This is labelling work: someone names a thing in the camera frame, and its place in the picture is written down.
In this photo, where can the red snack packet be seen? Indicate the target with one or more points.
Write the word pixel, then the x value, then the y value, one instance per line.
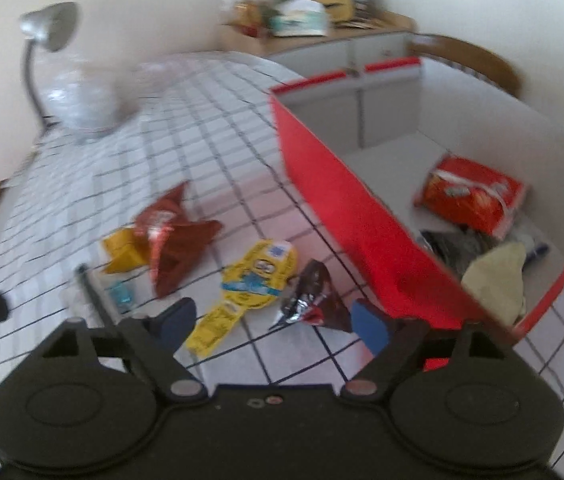
pixel 471 195

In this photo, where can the blue candy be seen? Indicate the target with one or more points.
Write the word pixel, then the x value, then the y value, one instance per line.
pixel 121 295

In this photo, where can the silver snack packet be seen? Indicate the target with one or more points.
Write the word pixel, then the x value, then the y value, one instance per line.
pixel 93 295

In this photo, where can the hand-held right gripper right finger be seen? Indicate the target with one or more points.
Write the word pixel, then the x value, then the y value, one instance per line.
pixel 369 325

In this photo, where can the small dark brown packet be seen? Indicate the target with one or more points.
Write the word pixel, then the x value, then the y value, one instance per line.
pixel 312 295

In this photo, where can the silver desk lamp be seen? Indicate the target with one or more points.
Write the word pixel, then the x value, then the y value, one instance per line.
pixel 49 22

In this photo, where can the wooden slatted chair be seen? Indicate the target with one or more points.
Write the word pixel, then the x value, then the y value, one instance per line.
pixel 476 57

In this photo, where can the brown chip bag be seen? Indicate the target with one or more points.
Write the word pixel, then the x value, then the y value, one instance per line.
pixel 177 240

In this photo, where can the cream snack packet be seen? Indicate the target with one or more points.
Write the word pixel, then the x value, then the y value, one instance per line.
pixel 494 280

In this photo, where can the light blue snack packet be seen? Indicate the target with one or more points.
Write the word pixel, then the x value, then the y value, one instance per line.
pixel 536 252

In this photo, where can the clear plastic bag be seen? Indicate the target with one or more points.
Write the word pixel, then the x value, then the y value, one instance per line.
pixel 82 100

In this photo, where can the red cardboard box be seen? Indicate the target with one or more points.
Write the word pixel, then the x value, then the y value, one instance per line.
pixel 341 200

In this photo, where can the yellow box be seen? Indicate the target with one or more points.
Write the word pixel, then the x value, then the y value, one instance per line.
pixel 337 5

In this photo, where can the grey wooden cabinet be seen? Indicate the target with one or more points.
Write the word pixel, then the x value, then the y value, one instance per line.
pixel 322 52

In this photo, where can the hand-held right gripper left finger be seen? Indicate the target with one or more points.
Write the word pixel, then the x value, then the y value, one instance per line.
pixel 178 322

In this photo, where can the yellow cartoon snack packet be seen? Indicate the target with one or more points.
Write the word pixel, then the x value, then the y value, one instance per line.
pixel 257 270

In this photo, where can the black snack packet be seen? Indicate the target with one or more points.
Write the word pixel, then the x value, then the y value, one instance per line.
pixel 454 250

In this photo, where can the small yellow packet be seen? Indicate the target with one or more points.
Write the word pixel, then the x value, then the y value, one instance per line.
pixel 122 250

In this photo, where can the checked white tablecloth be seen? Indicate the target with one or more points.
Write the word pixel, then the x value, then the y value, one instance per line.
pixel 212 150

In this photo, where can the orange drink bottle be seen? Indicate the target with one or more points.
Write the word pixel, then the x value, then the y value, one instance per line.
pixel 246 10

